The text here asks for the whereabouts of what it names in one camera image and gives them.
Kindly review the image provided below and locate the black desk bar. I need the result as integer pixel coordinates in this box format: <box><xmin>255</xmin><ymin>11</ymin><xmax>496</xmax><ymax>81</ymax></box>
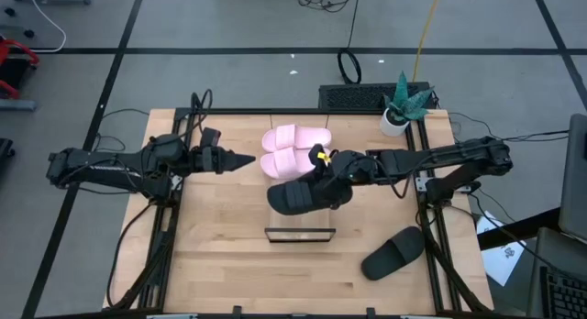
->
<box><xmin>476</xmin><ymin>207</ymin><xmax>563</xmax><ymax>251</ymax></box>

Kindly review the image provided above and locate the pink foam slide sandal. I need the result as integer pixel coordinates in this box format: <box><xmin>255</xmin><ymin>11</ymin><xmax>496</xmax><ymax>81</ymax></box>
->
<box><xmin>260</xmin><ymin>147</ymin><xmax>335</xmax><ymax>181</ymax></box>
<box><xmin>260</xmin><ymin>124</ymin><xmax>333</xmax><ymax>154</ymax></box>

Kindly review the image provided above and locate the coiled black cable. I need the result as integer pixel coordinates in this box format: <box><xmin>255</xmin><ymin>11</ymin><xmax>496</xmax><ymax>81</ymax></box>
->
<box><xmin>337</xmin><ymin>0</ymin><xmax>363</xmax><ymax>85</ymax></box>

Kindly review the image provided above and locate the black aluminium table frame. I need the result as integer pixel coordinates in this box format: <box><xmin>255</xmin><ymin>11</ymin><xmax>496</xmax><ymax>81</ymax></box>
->
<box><xmin>103</xmin><ymin>93</ymin><xmax>494</xmax><ymax>319</ymax></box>

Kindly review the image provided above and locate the yellow cable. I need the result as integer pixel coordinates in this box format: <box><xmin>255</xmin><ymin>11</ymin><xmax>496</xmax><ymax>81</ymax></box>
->
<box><xmin>411</xmin><ymin>0</ymin><xmax>445</xmax><ymax>83</ymax></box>

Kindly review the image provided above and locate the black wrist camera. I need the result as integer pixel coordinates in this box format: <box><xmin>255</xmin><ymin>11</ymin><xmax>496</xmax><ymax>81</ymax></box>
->
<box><xmin>307</xmin><ymin>143</ymin><xmax>325</xmax><ymax>170</ymax></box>
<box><xmin>199</xmin><ymin>126</ymin><xmax>223</xmax><ymax>149</ymax></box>

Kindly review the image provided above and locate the white paper sheet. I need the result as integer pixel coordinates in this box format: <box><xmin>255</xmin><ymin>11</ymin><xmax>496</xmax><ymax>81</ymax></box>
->
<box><xmin>475</xmin><ymin>211</ymin><xmax>527</xmax><ymax>287</ymax></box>

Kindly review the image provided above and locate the white cable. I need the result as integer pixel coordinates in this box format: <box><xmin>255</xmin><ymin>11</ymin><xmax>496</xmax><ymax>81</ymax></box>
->
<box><xmin>25</xmin><ymin>0</ymin><xmax>68</xmax><ymax>53</ymax></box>

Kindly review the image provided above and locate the grey computer monitor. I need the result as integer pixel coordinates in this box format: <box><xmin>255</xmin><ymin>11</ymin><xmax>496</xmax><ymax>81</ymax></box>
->
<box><xmin>557</xmin><ymin>113</ymin><xmax>587</xmax><ymax>245</ymax></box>

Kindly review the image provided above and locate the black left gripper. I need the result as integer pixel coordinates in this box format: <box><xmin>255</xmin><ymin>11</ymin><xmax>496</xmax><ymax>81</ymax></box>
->
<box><xmin>185</xmin><ymin>143</ymin><xmax>257</xmax><ymax>176</ymax></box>

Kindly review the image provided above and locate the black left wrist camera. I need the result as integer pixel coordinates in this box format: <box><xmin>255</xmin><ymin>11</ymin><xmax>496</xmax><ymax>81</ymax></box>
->
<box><xmin>199</xmin><ymin>126</ymin><xmax>223</xmax><ymax>149</ymax></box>

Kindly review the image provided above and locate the red metal cart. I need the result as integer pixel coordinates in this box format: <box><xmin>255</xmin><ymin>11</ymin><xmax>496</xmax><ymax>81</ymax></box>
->
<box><xmin>0</xmin><ymin>37</ymin><xmax>40</xmax><ymax>100</ymax></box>

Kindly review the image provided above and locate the black frame wooden shelf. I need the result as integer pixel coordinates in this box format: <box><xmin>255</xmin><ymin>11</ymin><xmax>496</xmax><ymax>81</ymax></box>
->
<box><xmin>264</xmin><ymin>113</ymin><xmax>338</xmax><ymax>244</ymax></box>

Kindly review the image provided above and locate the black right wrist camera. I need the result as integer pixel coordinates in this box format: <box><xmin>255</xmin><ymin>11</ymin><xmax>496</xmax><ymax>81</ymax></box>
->
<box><xmin>307</xmin><ymin>143</ymin><xmax>325</xmax><ymax>170</ymax></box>

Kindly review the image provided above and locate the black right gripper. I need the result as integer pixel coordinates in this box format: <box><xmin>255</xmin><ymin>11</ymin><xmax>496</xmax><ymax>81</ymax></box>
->
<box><xmin>320</xmin><ymin>148</ymin><xmax>368</xmax><ymax>199</ymax></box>

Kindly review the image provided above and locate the black keyboard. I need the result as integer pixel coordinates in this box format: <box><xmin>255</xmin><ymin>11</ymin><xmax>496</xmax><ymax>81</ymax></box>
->
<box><xmin>318</xmin><ymin>82</ymin><xmax>435</xmax><ymax>111</ymax></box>
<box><xmin>539</xmin><ymin>265</ymin><xmax>587</xmax><ymax>319</ymax></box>

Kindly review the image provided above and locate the black slide sandal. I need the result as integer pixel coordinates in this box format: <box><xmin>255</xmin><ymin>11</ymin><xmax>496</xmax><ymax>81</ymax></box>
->
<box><xmin>266</xmin><ymin>170</ymin><xmax>354</xmax><ymax>217</ymax></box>
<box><xmin>360</xmin><ymin>225</ymin><xmax>426</xmax><ymax>282</ymax></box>

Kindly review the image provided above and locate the tangled black cable bundle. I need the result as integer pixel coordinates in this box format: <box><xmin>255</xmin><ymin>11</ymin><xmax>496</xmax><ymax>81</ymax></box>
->
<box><xmin>292</xmin><ymin>0</ymin><xmax>354</xmax><ymax>13</ymax></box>

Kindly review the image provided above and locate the green plant in white pot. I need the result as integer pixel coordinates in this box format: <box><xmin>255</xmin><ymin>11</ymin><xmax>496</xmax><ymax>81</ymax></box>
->
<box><xmin>379</xmin><ymin>70</ymin><xmax>436</xmax><ymax>138</ymax></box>

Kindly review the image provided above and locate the grey side desk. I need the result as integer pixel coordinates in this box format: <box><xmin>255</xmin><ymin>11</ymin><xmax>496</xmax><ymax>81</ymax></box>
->
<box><xmin>526</xmin><ymin>225</ymin><xmax>587</xmax><ymax>319</ymax></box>

